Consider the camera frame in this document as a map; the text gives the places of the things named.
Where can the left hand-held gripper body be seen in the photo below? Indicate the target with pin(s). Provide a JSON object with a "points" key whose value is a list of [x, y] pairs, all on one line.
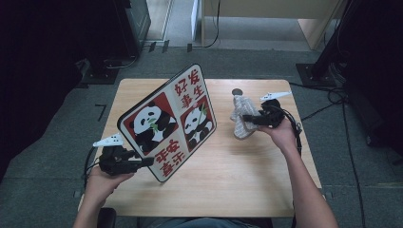
{"points": [[115, 163]]}

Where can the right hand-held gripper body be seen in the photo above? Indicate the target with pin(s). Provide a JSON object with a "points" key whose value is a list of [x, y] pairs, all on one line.
{"points": [[274, 114]]}

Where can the grey patterned cloth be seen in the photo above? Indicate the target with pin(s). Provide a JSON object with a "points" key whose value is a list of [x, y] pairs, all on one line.
{"points": [[244, 109]]}

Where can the panda picture board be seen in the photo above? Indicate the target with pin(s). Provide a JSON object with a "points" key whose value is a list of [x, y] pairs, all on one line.
{"points": [[168, 123]]}

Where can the person's right hand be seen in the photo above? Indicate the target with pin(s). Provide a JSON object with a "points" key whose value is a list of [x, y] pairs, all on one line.
{"points": [[283, 136]]}

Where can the person's left hand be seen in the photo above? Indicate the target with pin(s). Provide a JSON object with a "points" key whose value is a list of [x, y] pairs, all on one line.
{"points": [[99, 186]]}

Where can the round black table grommet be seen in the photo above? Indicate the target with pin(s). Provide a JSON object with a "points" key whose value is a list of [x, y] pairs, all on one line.
{"points": [[237, 91]]}

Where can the grey floor tape strip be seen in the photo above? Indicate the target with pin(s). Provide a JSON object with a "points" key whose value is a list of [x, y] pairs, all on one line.
{"points": [[77, 193], [328, 194]]}

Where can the black floor tape corner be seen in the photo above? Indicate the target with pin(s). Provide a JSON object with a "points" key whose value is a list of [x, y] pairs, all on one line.
{"points": [[101, 112]]}

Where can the person's blue-grey shirt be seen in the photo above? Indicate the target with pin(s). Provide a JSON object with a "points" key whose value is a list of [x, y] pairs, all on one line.
{"points": [[206, 223]]}

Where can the light wooden desk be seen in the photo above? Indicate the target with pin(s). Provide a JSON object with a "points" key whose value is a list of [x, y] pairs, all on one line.
{"points": [[269, 8]]}

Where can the dark cabinet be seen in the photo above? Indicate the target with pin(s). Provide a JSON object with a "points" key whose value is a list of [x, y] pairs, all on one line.
{"points": [[138, 15]]}

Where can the black stand base plate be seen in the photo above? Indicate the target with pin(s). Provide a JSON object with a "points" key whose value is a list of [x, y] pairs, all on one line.
{"points": [[315, 77], [98, 76]]}

